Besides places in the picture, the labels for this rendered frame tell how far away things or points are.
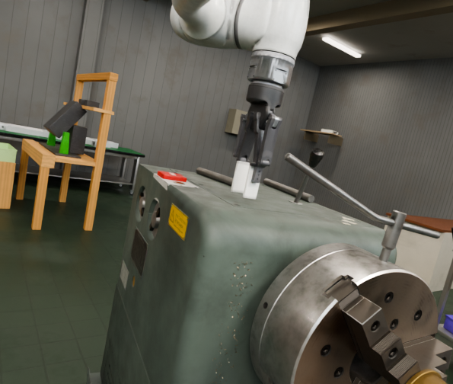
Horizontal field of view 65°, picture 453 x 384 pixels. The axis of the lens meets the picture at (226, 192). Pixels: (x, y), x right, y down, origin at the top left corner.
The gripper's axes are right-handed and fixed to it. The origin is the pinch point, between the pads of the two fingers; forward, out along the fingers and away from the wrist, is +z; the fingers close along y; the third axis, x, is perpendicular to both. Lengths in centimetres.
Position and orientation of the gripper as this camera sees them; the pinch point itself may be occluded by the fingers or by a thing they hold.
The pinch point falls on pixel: (246, 180)
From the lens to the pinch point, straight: 77.0
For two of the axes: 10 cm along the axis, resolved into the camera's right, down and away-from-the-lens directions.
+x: 8.8, 1.3, 4.5
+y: 4.2, 2.2, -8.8
